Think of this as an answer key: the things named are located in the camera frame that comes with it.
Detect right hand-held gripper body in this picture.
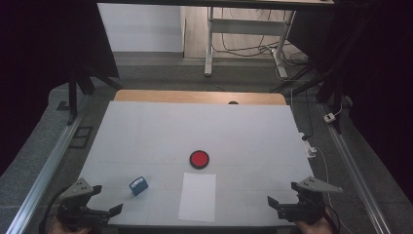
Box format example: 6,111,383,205
278,175,344,226

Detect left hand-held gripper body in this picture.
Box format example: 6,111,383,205
56,177,111,228

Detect blue stamp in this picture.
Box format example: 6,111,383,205
129,175,149,197

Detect red ink pad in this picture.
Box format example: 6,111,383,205
189,149,210,171

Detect person's left hand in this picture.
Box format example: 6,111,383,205
47,214,95,234

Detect person's right hand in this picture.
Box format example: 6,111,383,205
293,216,335,234

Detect white power strip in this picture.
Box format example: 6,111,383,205
298,131,318,159

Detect white paper sheet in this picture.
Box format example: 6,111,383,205
177,172,217,223

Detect black stand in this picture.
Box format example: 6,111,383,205
271,62,346,135
66,74,123,127

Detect white table cover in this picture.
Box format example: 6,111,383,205
78,100,316,227

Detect black curtain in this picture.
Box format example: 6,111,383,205
0,0,120,176
288,0,413,203

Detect wooden table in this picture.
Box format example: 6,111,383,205
113,89,287,106

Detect white-legged desk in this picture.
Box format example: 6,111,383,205
96,0,335,80

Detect white cable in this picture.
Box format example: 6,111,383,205
314,146,356,234

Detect left hand-held gripper cable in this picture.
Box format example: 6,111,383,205
38,184,72,234

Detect hand-held gripper cable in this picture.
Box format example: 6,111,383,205
324,208,342,234
38,184,72,234

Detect aluminium rail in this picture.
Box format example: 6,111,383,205
319,103,393,234
6,113,86,234

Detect right hand-held gripper cable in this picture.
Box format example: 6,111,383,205
324,208,342,234

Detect black floor frame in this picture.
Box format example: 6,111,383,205
68,126,94,150

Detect black floor cable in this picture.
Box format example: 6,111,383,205
212,8,310,66

